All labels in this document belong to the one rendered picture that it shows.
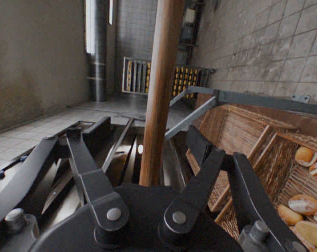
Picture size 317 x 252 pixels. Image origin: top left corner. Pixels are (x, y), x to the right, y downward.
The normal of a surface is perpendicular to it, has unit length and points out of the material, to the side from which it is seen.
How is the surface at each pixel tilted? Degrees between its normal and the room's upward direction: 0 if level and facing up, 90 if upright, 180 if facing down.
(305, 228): 16
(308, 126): 0
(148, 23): 90
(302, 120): 0
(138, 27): 90
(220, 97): 90
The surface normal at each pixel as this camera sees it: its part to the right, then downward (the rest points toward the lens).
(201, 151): -0.99, -0.10
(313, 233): -0.92, -0.22
